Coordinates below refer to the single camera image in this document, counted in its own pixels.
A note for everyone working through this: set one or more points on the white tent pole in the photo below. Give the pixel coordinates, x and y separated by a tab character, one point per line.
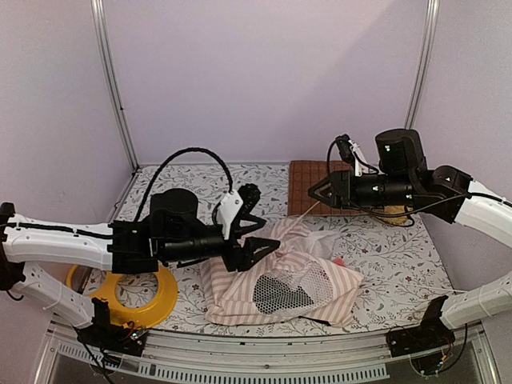
300	219

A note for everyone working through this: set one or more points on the pink striped pet tent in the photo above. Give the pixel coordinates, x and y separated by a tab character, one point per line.
297	280

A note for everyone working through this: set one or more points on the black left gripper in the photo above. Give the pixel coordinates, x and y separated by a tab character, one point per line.
234	259

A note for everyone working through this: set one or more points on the aluminium front rail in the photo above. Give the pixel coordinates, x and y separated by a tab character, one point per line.
178	357

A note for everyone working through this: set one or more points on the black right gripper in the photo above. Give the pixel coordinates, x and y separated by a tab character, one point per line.
339	179

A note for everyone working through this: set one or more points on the pink pet bowl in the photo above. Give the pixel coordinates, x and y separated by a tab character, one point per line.
339	262

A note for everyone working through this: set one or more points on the brown woven mat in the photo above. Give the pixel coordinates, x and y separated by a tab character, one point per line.
302	175

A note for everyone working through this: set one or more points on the left aluminium frame post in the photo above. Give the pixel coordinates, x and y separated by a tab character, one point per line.
102	36

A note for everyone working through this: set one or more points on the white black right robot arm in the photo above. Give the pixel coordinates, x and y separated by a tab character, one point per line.
481	217

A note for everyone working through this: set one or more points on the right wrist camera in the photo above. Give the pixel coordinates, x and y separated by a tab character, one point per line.
351	153

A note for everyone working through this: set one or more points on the yellow double bowl holder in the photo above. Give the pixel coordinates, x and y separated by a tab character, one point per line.
145	299

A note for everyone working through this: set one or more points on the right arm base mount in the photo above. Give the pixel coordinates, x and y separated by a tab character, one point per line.
430	333

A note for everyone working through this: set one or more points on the yellow bamboo mat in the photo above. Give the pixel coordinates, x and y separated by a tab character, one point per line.
396	216

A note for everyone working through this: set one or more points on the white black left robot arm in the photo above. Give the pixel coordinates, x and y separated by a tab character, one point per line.
120	247

